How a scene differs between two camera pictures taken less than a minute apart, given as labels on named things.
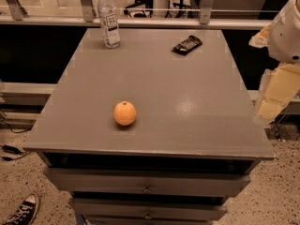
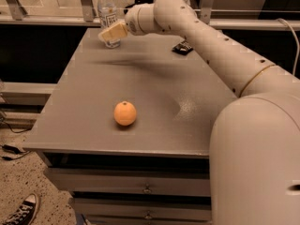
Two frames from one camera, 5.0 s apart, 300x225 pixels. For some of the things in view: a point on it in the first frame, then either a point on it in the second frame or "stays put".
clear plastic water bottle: x=107 y=11 stays put
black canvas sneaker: x=26 y=212 stays put
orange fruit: x=125 y=113 stays put
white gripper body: x=286 y=35 → x=133 y=22
